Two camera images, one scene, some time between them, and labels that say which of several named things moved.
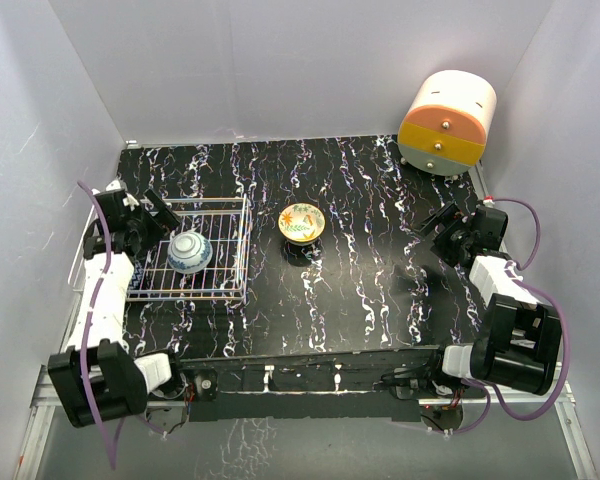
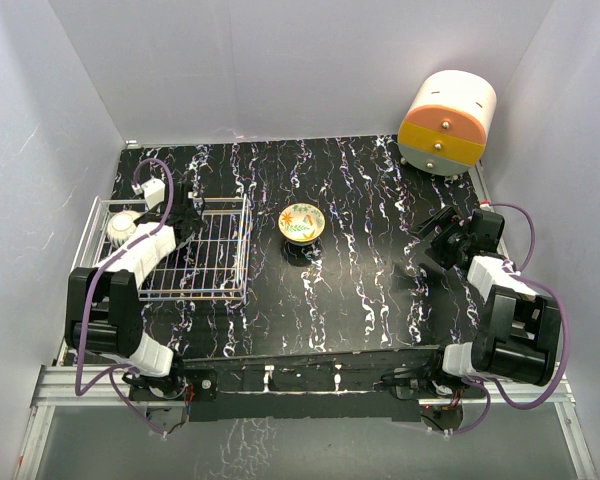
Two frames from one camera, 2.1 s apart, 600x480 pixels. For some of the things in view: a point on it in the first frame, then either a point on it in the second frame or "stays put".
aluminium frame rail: x=46 y=397 stays put
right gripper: x=440 y=247 stays put
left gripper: x=159 y=231 -> x=195 y=222
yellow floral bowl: x=301 y=223 stays put
